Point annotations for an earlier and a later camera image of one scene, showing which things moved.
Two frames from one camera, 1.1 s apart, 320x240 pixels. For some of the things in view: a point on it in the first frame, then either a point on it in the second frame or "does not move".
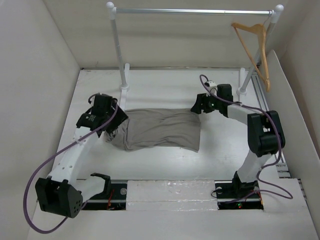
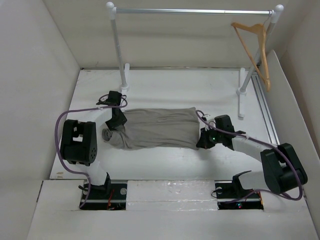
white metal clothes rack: (124, 73) does not move
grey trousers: (177, 128) does not move
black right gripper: (201, 98) to (204, 142)
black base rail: (116, 198) does not move
